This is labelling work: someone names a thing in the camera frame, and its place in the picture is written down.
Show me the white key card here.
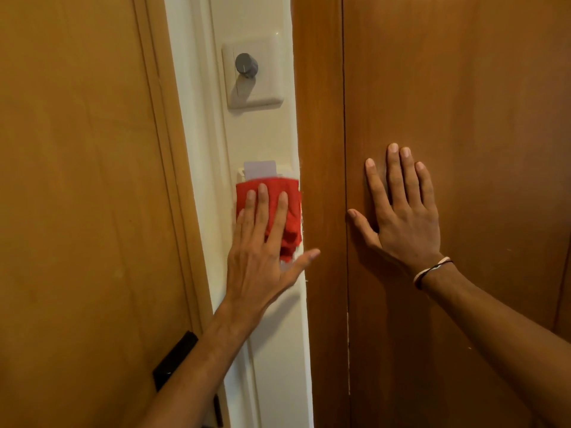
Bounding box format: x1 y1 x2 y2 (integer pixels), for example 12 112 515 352
243 160 279 181

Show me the thin cord bracelet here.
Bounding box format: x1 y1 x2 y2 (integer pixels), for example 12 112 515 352
412 256 454 291

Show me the person's right hand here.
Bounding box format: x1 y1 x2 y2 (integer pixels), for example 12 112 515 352
347 143 445 277

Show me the person's left hand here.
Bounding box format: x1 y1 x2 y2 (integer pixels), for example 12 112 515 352
222 183 321 328

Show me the grey round dimmer knob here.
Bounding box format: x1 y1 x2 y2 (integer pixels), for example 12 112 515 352
234 52 259 80

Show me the black door handle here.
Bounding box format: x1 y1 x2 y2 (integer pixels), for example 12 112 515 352
152 330 225 428

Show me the light wooden door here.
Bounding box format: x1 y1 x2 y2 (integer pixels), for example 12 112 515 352
0 0 231 428

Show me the white key card holder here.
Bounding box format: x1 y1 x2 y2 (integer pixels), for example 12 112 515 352
236 163 300 184

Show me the white dimmer switch plate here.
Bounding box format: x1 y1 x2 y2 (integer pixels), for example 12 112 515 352
221 34 287 111

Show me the red cloth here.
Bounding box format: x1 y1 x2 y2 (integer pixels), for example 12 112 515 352
235 177 304 264

